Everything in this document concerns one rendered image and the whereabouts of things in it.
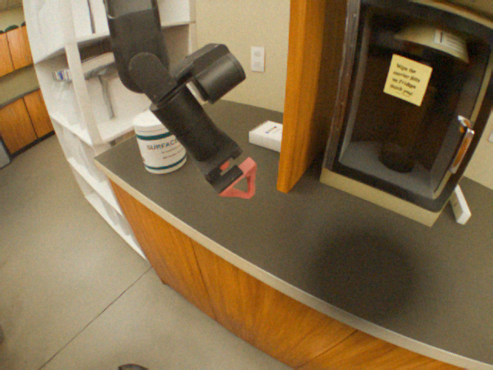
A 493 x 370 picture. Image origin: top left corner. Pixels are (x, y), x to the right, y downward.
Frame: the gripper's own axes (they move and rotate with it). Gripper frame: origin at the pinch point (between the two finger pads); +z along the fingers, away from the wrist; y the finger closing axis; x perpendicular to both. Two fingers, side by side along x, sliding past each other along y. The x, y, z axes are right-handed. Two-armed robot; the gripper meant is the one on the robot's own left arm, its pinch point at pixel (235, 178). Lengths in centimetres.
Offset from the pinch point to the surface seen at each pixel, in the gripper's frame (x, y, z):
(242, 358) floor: 58, -12, 88
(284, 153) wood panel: -11.5, 2.9, 6.8
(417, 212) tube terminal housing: -27.5, -23.3, 24.8
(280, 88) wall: -42, 50, 24
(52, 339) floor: 153, 37, 34
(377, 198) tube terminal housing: -22.8, -13.3, 23.2
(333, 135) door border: -22.7, -1.0, 8.6
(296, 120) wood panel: -16.2, 1.4, 0.1
